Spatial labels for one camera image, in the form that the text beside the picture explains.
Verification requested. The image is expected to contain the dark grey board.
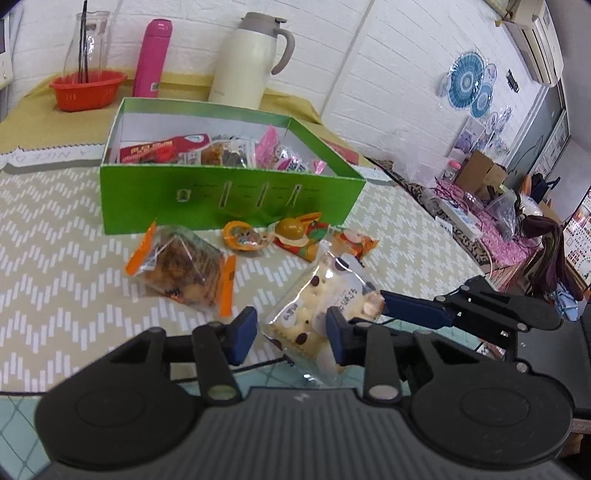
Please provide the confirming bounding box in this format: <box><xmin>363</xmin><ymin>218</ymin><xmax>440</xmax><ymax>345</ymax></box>
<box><xmin>505</xmin><ymin>85</ymin><xmax>571</xmax><ymax>204</ymax></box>

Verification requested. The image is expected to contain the orange plastic basket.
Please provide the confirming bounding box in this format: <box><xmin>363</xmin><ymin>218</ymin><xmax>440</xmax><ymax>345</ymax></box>
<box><xmin>49</xmin><ymin>69</ymin><xmax>128</xmax><ymax>113</ymax></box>

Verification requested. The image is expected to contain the purple wall picture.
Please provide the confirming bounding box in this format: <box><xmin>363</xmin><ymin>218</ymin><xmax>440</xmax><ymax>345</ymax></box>
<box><xmin>454</xmin><ymin>117</ymin><xmax>486</xmax><ymax>153</ymax></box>

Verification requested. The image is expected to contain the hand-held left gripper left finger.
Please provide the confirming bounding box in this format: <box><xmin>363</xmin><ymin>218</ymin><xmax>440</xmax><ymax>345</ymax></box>
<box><xmin>108</xmin><ymin>306</ymin><xmax>259</xmax><ymax>402</ymax></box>

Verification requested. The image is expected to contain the red card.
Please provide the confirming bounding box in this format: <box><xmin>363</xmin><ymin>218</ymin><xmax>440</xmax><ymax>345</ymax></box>
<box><xmin>318</xmin><ymin>137</ymin><xmax>366</xmax><ymax>167</ymax></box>

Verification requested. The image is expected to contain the medium blue round fan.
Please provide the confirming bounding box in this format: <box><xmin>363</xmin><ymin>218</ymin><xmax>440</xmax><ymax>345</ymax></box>
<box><xmin>470</xmin><ymin>82</ymin><xmax>494</xmax><ymax>119</ymax></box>

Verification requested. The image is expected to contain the pink patterned pile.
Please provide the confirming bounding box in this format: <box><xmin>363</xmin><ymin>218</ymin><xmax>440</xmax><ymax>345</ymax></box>
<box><xmin>431</xmin><ymin>179</ymin><xmax>542</xmax><ymax>278</ymax></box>

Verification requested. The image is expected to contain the pink thermos bottle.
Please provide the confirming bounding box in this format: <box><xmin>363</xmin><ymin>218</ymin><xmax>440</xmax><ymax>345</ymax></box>
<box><xmin>132</xmin><ymin>18</ymin><xmax>173</xmax><ymax>99</ymax></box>

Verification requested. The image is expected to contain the clear plastic bag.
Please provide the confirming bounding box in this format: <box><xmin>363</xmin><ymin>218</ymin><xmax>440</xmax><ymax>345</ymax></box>
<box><xmin>484</xmin><ymin>189</ymin><xmax>520</xmax><ymax>241</ymax></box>

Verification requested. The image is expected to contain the orange red snack packet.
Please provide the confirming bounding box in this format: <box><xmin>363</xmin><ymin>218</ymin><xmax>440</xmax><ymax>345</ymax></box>
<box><xmin>272</xmin><ymin>212</ymin><xmax>334</xmax><ymax>262</ymax></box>

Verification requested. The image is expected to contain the small orange-rimmed jelly cup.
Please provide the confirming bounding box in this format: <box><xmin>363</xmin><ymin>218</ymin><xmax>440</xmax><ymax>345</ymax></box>
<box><xmin>222</xmin><ymin>220</ymin><xmax>271</xmax><ymax>253</ymax></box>

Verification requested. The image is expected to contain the cream thermal jug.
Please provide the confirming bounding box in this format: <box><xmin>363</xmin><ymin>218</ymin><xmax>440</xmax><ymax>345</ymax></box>
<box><xmin>207</xmin><ymin>11</ymin><xmax>297</xmax><ymax>111</ymax></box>

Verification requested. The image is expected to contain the orange-ended clear snack packet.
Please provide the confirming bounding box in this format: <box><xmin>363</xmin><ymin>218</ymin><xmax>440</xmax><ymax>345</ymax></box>
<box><xmin>125</xmin><ymin>221</ymin><xmax>238</xmax><ymax>319</ymax></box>

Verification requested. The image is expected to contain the large blue round fan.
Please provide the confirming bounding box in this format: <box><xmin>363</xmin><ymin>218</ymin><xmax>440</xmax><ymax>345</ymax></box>
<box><xmin>445</xmin><ymin>50</ymin><xmax>486</xmax><ymax>110</ymax></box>

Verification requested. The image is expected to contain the white wall intercom panel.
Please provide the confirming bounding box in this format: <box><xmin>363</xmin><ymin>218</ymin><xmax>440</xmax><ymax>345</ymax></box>
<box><xmin>0</xmin><ymin>13</ymin><xmax>13</xmax><ymax>89</ymax></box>

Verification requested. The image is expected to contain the pink wheel cracker packet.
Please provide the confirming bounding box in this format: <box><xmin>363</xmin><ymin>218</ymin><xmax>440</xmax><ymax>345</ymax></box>
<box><xmin>256</xmin><ymin>125</ymin><xmax>329</xmax><ymax>175</ymax></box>

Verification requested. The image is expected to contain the black stirring stick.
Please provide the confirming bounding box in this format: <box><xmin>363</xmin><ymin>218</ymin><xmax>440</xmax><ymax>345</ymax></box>
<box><xmin>80</xmin><ymin>0</ymin><xmax>91</xmax><ymax>84</ymax></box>

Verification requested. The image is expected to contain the green cardboard box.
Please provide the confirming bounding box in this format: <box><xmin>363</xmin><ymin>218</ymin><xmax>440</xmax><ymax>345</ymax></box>
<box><xmin>99</xmin><ymin>95</ymin><xmax>368</xmax><ymax>236</ymax></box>

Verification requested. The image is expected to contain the white power strip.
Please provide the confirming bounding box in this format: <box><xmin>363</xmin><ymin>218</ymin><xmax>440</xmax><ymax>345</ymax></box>
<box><xmin>438</xmin><ymin>199</ymin><xmax>484</xmax><ymax>241</ymax></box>

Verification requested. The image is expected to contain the white air conditioner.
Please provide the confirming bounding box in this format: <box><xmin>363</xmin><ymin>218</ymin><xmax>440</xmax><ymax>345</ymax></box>
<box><xmin>502</xmin><ymin>0</ymin><xmax>565</xmax><ymax>88</ymax></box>

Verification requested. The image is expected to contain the brown cardboard box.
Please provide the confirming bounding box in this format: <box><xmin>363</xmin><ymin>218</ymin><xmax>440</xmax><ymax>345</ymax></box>
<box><xmin>454</xmin><ymin>151</ymin><xmax>509</xmax><ymax>199</ymax></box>

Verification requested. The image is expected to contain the cream dotted biscuit packet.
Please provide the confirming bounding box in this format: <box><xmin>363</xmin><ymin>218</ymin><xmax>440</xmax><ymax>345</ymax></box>
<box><xmin>260</xmin><ymin>251</ymin><xmax>387</xmax><ymax>387</ymax></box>

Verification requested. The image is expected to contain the colourful wall chart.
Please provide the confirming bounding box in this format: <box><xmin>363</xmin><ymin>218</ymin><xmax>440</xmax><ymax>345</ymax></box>
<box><xmin>566</xmin><ymin>209</ymin><xmax>591</xmax><ymax>274</ymax></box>

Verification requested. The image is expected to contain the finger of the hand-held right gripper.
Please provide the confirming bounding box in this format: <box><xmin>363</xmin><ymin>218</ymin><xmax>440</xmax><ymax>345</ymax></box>
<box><xmin>450</xmin><ymin>305</ymin><xmax>530</xmax><ymax>335</ymax></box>
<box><xmin>382</xmin><ymin>275</ymin><xmax>563</xmax><ymax>331</ymax></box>

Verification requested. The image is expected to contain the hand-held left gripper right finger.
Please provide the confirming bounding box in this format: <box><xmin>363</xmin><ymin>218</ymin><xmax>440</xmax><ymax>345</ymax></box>
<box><xmin>325</xmin><ymin>308</ymin><xmax>477</xmax><ymax>402</ymax></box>

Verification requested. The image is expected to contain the glass pitcher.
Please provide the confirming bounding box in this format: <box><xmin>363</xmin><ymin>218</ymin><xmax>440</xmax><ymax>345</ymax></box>
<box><xmin>64</xmin><ymin>11</ymin><xmax>112</xmax><ymax>85</ymax></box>

